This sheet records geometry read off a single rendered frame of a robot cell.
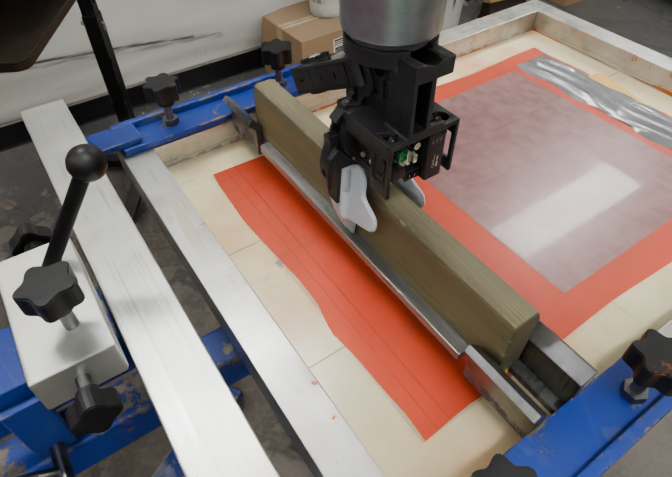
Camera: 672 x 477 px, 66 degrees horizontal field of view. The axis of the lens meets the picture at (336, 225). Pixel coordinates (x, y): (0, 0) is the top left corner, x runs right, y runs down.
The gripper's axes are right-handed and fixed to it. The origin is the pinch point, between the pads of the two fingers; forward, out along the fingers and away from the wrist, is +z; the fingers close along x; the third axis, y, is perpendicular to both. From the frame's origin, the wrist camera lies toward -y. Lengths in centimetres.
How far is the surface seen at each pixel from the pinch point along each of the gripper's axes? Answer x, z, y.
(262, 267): -10.6, 5.9, -3.8
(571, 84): 46.4, 5.2, -8.6
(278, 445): -6, 101, -23
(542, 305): 10.5, 6.0, 16.5
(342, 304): -6.2, 6.0, 5.0
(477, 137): 25.4, 5.9, -7.6
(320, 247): -3.8, 5.9, -2.7
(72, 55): -1, 68, -201
